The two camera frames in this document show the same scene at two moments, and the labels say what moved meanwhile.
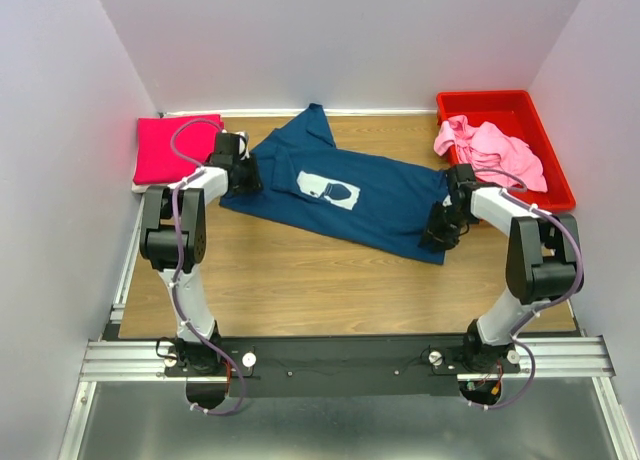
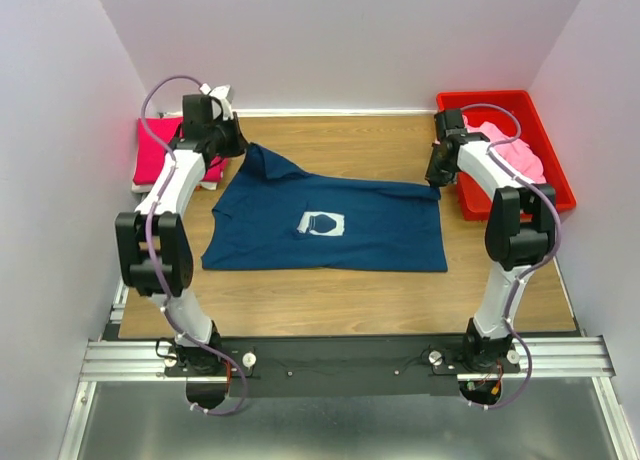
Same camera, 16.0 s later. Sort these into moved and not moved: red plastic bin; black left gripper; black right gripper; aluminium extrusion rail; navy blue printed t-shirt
Moved: black left gripper; navy blue printed t-shirt; black right gripper
Not moved: aluminium extrusion rail; red plastic bin
